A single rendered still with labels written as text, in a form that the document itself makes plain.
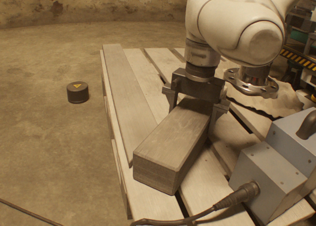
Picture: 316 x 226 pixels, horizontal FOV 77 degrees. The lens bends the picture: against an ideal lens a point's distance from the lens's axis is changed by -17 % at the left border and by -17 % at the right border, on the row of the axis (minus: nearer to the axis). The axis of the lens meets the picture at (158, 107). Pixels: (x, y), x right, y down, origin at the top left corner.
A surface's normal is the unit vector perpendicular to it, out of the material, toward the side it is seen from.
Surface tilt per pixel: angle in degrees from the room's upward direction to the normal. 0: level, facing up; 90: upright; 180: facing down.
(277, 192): 90
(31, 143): 0
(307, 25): 90
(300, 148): 90
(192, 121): 0
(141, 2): 90
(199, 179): 0
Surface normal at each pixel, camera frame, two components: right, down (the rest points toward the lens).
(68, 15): 0.27, 0.52
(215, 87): -0.46, 0.43
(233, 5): -0.52, -0.63
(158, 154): 0.07, -0.85
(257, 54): 0.06, 0.55
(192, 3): -0.88, -0.04
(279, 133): -0.90, 0.17
